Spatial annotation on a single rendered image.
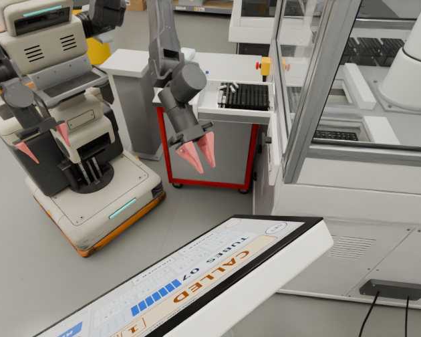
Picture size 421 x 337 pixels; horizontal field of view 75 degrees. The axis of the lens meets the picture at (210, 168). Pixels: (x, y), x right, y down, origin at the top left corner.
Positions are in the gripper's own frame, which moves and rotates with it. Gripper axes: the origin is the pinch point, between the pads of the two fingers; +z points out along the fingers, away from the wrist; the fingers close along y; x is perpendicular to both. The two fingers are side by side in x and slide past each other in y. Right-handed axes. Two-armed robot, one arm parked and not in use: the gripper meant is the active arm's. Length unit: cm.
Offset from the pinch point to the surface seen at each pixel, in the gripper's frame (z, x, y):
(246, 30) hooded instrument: -69, 81, 104
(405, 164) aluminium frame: 22, -12, 46
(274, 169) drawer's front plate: 10.6, 17.2, 29.1
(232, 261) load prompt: 15.0, -17.5, -10.6
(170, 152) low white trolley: -19, 106, 28
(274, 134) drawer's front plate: 0.2, 22.1, 39.1
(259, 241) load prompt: 15.0, -17.2, -4.9
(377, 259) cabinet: 63, 24, 60
